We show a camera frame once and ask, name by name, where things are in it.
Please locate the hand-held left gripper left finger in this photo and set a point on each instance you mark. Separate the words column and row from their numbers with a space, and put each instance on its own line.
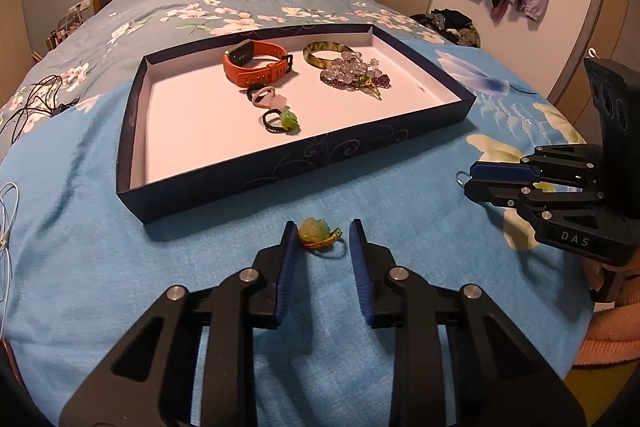
column 287, row 272

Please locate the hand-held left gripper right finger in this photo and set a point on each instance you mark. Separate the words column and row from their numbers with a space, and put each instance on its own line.
column 359, row 277

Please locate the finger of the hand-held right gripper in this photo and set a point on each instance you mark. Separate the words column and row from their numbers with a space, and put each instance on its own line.
column 500, row 172
column 492, row 194

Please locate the dark blue jewelry tray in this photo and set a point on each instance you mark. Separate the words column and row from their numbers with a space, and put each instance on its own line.
column 200, row 132

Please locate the person's right forearm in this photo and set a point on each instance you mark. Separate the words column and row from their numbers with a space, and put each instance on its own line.
column 615, row 337

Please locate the pile of dark clothes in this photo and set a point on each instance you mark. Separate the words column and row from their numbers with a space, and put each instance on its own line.
column 450, row 24

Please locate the orange smart watch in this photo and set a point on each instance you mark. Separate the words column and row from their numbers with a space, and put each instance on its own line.
column 232, row 72

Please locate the green mottled bangle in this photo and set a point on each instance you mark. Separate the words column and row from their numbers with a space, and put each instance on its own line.
column 310, row 57

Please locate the bedside clutter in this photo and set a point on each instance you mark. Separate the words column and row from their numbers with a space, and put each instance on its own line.
column 65, row 32

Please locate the white wall socket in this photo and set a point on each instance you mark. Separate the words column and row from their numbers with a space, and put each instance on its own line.
column 80, row 5

